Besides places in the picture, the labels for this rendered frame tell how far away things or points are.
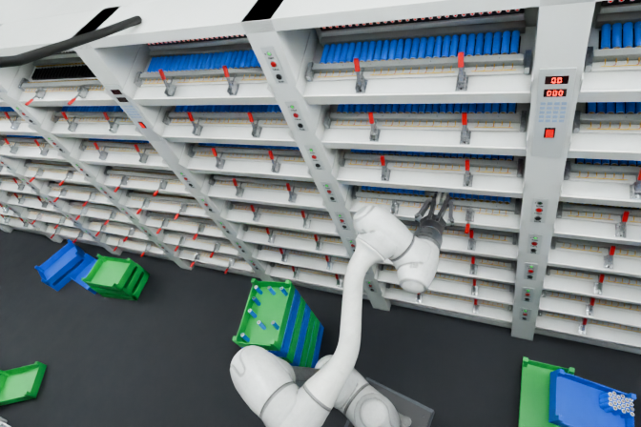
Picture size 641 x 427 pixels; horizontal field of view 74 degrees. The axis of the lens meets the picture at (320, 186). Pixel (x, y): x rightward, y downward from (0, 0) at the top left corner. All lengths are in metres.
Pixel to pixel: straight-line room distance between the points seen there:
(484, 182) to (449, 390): 1.18
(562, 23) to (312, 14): 0.54
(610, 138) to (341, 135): 0.72
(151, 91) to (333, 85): 0.71
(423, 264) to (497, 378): 1.15
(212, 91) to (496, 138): 0.89
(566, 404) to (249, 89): 1.78
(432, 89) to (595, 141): 0.43
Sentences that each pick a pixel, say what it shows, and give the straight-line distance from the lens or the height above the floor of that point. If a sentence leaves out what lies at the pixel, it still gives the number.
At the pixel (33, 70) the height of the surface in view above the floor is 1.54.
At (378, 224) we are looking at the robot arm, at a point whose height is 1.25.
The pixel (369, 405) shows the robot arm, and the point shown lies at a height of 0.51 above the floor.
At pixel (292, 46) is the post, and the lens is 1.24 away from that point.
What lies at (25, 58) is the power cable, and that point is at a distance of 1.28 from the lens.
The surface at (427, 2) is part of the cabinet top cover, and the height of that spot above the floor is 1.74.
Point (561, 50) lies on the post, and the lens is 1.07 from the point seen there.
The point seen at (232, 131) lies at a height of 1.31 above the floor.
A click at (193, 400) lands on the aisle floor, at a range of 2.69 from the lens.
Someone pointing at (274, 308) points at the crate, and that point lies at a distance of 2.08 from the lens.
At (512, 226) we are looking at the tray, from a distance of 1.56.
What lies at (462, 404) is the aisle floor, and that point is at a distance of 2.27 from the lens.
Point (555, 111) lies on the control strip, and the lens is 1.16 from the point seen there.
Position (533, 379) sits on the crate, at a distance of 2.32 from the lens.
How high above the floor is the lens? 2.21
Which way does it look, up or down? 46 degrees down
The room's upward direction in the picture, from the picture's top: 24 degrees counter-clockwise
